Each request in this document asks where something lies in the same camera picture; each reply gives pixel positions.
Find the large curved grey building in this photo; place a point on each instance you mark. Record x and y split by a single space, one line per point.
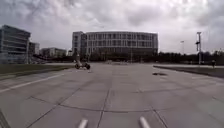
116 41

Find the small wheeled vehicle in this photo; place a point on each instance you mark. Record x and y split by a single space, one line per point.
82 65

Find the dark manhole cover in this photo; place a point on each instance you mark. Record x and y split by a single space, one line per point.
159 74

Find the low pale building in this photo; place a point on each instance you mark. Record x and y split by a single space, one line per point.
52 52

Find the row of trees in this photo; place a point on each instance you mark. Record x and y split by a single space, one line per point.
173 57

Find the robot's own part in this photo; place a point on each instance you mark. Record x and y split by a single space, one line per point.
144 122
82 123

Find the small grey building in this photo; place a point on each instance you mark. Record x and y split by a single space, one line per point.
33 48

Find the raised grass bed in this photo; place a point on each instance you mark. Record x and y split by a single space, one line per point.
26 68
200 70

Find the tall pole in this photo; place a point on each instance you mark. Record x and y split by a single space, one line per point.
199 46

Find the glass-fronted building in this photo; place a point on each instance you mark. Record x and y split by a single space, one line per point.
13 43

